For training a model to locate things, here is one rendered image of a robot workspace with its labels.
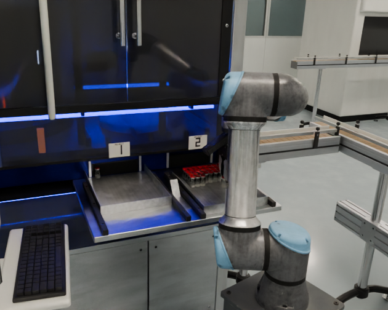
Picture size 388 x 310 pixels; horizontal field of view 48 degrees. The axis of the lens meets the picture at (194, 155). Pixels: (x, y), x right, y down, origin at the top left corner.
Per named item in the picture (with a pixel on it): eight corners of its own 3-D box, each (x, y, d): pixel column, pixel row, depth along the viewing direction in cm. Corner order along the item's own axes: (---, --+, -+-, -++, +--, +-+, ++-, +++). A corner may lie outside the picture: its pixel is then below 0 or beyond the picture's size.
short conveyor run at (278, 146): (226, 168, 206) (228, 136, 201) (212, 157, 220) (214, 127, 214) (340, 153, 232) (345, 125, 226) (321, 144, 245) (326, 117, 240)
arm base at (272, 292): (319, 301, 125) (324, 272, 121) (284, 323, 116) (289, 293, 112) (279, 275, 136) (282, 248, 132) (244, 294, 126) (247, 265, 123)
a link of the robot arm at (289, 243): (311, 283, 116) (318, 239, 112) (262, 281, 117) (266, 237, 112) (302, 258, 128) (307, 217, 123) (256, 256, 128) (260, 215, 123)
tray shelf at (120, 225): (72, 184, 178) (72, 179, 177) (225, 165, 204) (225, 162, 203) (93, 243, 137) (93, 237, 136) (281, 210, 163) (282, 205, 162)
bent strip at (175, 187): (169, 193, 168) (169, 179, 166) (177, 192, 169) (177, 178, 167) (183, 209, 156) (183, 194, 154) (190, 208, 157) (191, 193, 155)
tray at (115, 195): (84, 178, 179) (84, 170, 178) (145, 171, 189) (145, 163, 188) (100, 215, 150) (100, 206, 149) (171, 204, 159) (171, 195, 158)
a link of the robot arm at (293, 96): (323, 70, 110) (283, 96, 159) (280, 69, 110) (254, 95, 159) (321, 115, 110) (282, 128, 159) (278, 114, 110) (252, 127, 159)
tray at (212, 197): (171, 178, 182) (172, 171, 181) (226, 171, 191) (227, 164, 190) (203, 215, 153) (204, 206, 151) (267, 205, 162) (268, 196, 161)
